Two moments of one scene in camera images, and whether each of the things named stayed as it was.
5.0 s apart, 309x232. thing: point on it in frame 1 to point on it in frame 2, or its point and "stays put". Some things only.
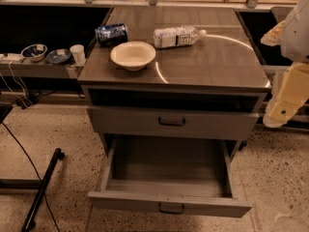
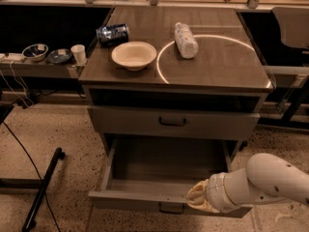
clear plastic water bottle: (179, 36) to (185, 41)
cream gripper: (297, 38) to (216, 191)
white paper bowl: (133, 55) stays put
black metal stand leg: (30, 220) stays put
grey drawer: (173, 122) stays put
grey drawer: (177, 175) stays put
